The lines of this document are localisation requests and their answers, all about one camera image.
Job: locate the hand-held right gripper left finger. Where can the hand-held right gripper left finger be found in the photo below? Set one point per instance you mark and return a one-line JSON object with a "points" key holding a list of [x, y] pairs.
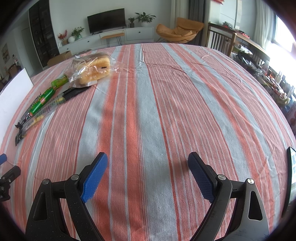
{"points": [[94, 178]]}

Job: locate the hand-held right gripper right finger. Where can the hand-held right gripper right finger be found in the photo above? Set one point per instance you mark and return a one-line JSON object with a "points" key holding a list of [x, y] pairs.
{"points": [[202, 178]]}

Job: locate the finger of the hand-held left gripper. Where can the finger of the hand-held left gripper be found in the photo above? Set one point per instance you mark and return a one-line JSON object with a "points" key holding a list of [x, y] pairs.
{"points": [[11, 175], [2, 158]]}

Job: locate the long dark striped packet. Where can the long dark striped packet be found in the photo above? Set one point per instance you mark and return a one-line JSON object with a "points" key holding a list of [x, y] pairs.
{"points": [[20, 136]]}

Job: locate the black chocolate bar packet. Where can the black chocolate bar packet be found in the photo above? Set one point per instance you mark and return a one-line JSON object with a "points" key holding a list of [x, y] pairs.
{"points": [[24, 119]]}

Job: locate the white cardboard box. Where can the white cardboard box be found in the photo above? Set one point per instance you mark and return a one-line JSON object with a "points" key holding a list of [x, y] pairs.
{"points": [[13, 92]]}

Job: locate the green sausage packet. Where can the green sausage packet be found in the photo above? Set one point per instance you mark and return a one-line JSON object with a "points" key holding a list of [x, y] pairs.
{"points": [[44, 99]]}

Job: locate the black silver long packet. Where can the black silver long packet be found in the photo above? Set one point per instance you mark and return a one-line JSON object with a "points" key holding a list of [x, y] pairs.
{"points": [[76, 92]]}

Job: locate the green cracker packet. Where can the green cracker packet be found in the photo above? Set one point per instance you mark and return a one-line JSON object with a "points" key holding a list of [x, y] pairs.
{"points": [[59, 81]]}

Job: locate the clear bread loaf bag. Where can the clear bread loaf bag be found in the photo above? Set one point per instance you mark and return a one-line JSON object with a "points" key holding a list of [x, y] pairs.
{"points": [[97, 67]]}

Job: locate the orange grey striped tablecloth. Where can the orange grey striped tablecloth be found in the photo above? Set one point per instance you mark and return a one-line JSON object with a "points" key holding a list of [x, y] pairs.
{"points": [[161, 104]]}

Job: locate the brown cardboard box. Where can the brown cardboard box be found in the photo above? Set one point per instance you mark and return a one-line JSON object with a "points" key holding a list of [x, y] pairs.
{"points": [[59, 59]]}

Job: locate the pile of desk clutter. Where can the pile of desk clutter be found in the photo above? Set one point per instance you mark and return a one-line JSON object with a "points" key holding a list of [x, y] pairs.
{"points": [[272, 76]]}

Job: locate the dark display cabinet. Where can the dark display cabinet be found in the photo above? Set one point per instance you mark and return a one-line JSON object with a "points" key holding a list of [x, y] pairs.
{"points": [[44, 34]]}

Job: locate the red flower bouquet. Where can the red flower bouquet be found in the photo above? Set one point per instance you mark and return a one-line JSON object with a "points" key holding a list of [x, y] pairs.
{"points": [[62, 36]]}

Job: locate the wooden slatted chair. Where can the wooden slatted chair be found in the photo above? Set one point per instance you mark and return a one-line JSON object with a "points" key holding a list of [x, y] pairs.
{"points": [[219, 39]]}

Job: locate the long wooden desk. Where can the long wooden desk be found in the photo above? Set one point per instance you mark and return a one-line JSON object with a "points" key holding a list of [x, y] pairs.
{"points": [[252, 44]]}

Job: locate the wooden bench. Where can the wooden bench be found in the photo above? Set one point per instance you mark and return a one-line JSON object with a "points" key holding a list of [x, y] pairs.
{"points": [[113, 36]]}

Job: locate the leafy plant in vase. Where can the leafy plant in vase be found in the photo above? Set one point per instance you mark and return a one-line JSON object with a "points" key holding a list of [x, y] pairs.
{"points": [[77, 32]]}

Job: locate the white television cabinet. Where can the white television cabinet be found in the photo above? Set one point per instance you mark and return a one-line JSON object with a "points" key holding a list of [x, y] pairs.
{"points": [[138, 34]]}

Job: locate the orange lounge chair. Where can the orange lounge chair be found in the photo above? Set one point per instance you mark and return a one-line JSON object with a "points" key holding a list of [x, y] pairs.
{"points": [[178, 30]]}

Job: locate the black television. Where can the black television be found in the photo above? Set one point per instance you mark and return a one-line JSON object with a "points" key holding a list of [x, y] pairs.
{"points": [[106, 20]]}

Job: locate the small potted plant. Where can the small potted plant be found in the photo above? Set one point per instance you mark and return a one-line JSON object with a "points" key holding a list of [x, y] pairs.
{"points": [[131, 22]]}

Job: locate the bright window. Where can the bright window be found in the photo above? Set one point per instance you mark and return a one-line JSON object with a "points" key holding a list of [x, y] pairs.
{"points": [[285, 34]]}

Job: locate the large potted plant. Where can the large potted plant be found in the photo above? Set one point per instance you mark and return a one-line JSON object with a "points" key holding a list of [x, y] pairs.
{"points": [[144, 18]]}

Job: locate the white window curtain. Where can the white window curtain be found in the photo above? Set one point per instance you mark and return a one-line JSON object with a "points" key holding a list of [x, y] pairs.
{"points": [[266, 23]]}

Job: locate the grey curtain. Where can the grey curtain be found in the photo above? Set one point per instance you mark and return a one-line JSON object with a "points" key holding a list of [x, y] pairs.
{"points": [[196, 10]]}

